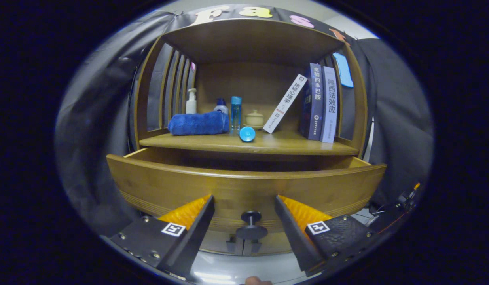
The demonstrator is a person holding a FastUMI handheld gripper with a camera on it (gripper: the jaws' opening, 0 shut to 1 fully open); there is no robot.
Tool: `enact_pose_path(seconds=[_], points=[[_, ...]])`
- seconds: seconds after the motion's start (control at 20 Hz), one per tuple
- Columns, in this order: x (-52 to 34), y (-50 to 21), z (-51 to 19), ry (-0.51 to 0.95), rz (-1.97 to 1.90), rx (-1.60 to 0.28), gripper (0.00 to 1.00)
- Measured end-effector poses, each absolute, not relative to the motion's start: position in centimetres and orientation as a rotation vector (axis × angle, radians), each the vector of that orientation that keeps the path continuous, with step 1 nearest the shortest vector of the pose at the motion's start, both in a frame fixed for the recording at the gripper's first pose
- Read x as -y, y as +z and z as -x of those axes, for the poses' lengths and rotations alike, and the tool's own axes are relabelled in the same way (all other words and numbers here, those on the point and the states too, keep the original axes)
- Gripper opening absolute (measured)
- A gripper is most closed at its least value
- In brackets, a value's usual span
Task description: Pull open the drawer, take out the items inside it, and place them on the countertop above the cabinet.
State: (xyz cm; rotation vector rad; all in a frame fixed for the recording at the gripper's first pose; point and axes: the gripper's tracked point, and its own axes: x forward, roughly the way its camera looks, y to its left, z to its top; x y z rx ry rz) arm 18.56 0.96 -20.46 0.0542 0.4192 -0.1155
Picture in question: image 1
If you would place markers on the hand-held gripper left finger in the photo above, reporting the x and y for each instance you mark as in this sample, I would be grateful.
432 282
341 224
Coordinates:
193 241

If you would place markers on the dark blue book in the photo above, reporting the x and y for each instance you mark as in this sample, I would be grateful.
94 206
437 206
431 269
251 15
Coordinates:
316 103

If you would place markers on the wooden drawer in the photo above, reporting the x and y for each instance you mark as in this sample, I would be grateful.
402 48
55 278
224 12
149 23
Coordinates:
228 186

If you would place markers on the wooden cabinet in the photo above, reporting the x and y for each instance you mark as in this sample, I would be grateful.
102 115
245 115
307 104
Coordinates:
248 79

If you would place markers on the beige lidded teacup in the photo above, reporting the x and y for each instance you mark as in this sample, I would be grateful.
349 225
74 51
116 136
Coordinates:
254 120

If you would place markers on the white book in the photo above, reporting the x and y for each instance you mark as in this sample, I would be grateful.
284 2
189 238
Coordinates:
286 103

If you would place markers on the white bottle with blue cap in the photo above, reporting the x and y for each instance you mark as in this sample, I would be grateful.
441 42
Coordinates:
220 107

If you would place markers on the light purple book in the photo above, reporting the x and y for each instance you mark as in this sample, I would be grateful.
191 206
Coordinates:
330 107

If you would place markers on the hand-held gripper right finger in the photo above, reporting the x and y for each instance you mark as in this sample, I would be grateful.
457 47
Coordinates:
296 237

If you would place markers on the wooden countertop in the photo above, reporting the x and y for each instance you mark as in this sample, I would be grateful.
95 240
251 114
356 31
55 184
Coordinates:
284 142

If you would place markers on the white pump bottle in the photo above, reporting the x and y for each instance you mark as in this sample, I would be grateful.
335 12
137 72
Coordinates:
191 106

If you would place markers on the blue tube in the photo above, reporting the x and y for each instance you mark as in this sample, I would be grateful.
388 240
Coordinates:
247 134

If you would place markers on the wooden cabinet door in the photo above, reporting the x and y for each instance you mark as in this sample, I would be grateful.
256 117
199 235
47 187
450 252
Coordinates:
274 245
217 242

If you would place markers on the blue rolled towel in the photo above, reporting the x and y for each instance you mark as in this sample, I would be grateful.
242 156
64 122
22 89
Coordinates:
197 123

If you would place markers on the black and orange tool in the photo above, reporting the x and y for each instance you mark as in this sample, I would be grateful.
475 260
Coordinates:
404 197

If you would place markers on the clear blue bottle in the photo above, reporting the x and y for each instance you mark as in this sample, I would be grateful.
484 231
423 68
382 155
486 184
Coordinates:
236 114

